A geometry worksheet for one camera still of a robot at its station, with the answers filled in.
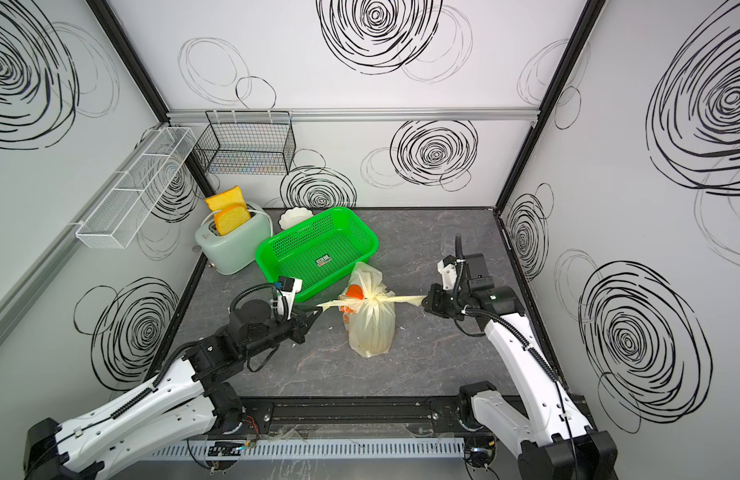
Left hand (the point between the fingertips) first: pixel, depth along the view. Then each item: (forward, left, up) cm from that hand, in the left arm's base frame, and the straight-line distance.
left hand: (320, 309), depth 72 cm
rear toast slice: (+37, +35, +2) cm, 51 cm away
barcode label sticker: (+28, +5, -19) cm, 34 cm away
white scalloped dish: (+47, +19, -17) cm, 54 cm away
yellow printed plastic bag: (-1, -12, +3) cm, 12 cm away
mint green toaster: (+23, +32, -8) cm, 40 cm away
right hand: (+3, -26, -1) cm, 27 cm away
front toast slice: (+28, +31, +1) cm, 42 cm away
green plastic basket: (+33, +7, -19) cm, 38 cm away
